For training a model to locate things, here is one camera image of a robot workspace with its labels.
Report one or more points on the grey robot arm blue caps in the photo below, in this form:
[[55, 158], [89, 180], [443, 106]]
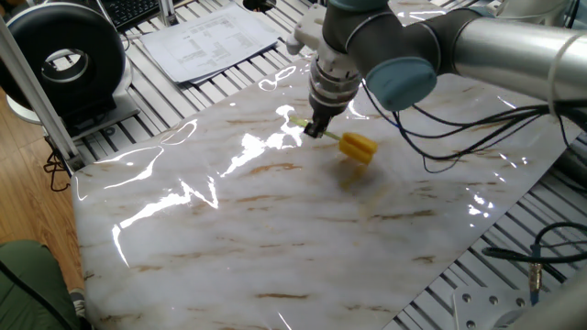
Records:
[[458, 46]]

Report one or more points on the black round object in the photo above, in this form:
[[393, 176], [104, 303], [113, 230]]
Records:
[[259, 4]]

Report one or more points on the black keyboard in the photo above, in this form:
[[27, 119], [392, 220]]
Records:
[[128, 11]]

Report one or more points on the slim aluminium post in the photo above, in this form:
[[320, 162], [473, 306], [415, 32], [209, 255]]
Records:
[[168, 11]]

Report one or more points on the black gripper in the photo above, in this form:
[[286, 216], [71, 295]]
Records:
[[323, 110]]

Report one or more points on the marble pattern table sheet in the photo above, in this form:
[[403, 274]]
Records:
[[275, 256]]

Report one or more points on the green trouser leg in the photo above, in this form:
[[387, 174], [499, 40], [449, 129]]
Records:
[[27, 284]]

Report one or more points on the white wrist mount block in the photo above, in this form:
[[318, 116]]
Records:
[[307, 29]]

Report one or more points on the grey shoe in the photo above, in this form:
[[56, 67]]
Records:
[[78, 302]]

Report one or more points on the aluminium frame post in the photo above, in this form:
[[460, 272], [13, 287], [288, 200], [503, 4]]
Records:
[[36, 96]]

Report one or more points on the printed paper sheets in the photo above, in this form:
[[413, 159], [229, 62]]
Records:
[[206, 46]]

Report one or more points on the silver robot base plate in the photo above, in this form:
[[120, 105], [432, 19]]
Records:
[[481, 307]]

